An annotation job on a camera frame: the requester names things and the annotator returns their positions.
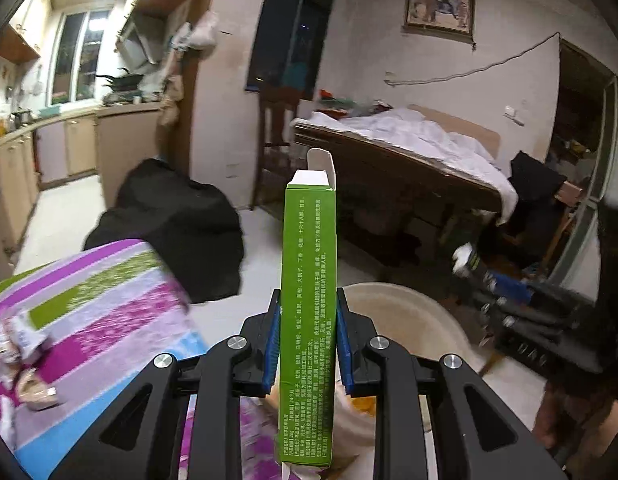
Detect hanging plastic bags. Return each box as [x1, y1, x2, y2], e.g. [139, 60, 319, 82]
[158, 10, 220, 128]

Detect white plastic bucket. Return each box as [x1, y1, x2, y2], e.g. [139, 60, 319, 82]
[265, 282, 478, 470]

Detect kitchen window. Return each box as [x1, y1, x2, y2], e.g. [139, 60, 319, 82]
[47, 10, 110, 105]

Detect person's right hand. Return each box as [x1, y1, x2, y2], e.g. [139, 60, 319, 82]
[532, 382, 618, 474]

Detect framed elephant picture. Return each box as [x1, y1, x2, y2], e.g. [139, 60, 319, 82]
[402, 0, 476, 47]

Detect range hood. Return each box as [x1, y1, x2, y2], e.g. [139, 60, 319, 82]
[116, 14, 164, 70]

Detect dark wooden chair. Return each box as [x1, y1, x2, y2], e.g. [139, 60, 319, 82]
[249, 86, 301, 210]

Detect kitchen base cabinets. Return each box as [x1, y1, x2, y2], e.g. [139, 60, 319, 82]
[0, 103, 161, 278]

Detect floral striped tablecloth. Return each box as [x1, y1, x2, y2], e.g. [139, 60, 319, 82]
[0, 240, 282, 479]

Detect dark curtained window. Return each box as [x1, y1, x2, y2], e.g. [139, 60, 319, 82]
[246, 0, 334, 100]

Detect green medicine box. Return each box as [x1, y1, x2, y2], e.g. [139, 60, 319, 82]
[277, 148, 337, 479]

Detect black wok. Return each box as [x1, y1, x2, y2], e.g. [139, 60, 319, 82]
[95, 68, 144, 92]

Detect dark wooden table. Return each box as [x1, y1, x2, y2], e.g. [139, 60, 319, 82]
[292, 122, 502, 269]

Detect white sheet on table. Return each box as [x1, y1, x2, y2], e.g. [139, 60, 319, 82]
[290, 108, 518, 226]

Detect silver red snack bag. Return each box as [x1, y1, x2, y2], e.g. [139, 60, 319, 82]
[0, 312, 50, 365]

